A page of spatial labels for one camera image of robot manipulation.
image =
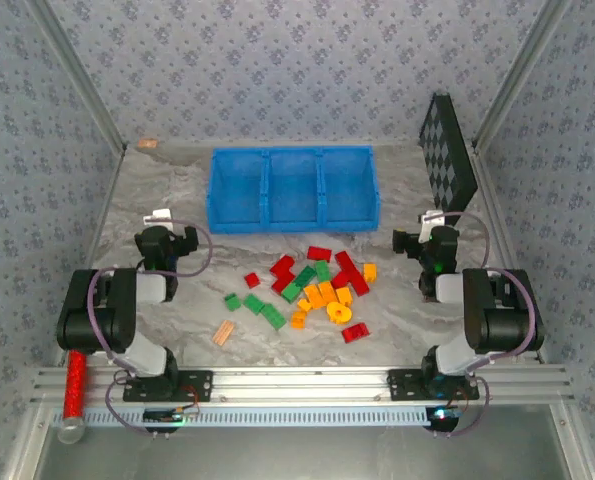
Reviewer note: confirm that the long red lego brick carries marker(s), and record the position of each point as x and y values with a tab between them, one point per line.
353	274

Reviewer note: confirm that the small green lego brick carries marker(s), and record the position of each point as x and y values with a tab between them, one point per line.
232	301

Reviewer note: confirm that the small red lego cube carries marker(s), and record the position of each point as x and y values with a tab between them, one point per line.
251	280

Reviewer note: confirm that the red sloped lego brick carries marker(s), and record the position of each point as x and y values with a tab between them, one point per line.
355	333

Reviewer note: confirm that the green two-by-four lego brick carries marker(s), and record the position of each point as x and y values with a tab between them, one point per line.
273	316
298	285

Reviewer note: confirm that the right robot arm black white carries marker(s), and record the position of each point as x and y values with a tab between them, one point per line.
492	310

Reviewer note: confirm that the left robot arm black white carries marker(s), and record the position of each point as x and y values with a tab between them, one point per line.
117	310

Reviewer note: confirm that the black checkered board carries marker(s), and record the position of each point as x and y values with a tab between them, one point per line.
447	155

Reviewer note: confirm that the small brown wooden piece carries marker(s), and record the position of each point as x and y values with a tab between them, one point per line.
147	144

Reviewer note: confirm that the tan wooden block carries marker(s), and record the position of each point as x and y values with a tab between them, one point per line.
223	332

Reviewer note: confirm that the orange round lego piece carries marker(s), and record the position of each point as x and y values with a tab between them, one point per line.
339	313

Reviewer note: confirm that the red two-by-four lego brick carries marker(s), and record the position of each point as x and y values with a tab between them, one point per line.
282	265
319	253

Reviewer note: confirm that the small orange lego brick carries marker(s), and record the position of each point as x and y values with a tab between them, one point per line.
304	304

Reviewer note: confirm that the blue three-compartment bin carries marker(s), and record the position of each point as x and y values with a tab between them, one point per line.
292	190

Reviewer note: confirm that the red glitter tube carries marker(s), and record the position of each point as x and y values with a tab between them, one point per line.
74	385

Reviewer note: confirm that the small controller board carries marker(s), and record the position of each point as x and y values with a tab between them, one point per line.
169	415
443	415

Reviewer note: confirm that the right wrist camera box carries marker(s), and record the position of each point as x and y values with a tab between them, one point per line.
406	242

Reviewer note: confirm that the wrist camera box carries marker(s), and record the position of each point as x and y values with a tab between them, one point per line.
406	242
189	241

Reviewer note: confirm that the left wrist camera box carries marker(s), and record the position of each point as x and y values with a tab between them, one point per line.
189	241

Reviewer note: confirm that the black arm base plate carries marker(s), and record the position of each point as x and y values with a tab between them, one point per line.
407	384
192	385

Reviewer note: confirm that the aluminium frame post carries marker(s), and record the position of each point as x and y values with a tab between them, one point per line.
77	75
522	75

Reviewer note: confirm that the aluminium mounting rail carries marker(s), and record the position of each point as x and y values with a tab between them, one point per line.
297	382

